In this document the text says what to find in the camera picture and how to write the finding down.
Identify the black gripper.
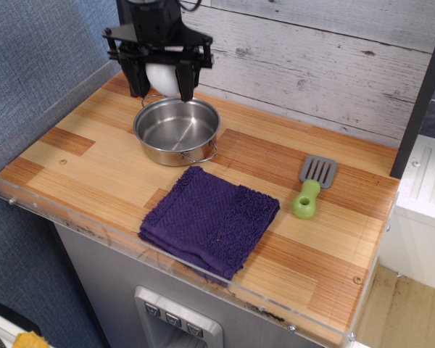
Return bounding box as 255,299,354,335
102,1,213,102

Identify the white egg-shaped cup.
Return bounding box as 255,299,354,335
146,63,180,96

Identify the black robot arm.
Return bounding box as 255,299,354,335
102,1,213,102

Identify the purple folded towel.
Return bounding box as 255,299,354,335
138,167,280,281

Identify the small steel pot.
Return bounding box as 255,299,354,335
133,94,221,167

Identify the grey toy fridge cabinet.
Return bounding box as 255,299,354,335
56,225,317,347

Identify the silver dispenser button panel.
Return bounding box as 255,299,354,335
134,286,224,347

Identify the black and yellow object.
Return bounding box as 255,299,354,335
0,304,51,347

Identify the white toy sink counter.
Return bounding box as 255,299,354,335
378,136,435,288

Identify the green handled grey spatula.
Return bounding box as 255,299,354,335
291,154,337,220

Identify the black right shelf post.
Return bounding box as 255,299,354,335
389,47,435,179

